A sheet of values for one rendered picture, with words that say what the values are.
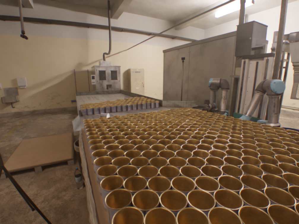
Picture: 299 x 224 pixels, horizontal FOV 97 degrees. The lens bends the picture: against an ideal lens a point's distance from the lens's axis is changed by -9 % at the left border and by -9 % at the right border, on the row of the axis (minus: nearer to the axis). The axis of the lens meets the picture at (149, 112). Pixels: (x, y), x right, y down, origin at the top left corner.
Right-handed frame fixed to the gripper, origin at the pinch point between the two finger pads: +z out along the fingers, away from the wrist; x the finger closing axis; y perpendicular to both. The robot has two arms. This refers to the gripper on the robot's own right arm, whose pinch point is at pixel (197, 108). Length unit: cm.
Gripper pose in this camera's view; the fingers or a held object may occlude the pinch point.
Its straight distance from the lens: 173.3
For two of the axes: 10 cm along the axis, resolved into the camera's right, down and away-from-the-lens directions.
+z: -8.5, 1.2, -5.1
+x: -5.2, -1.7, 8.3
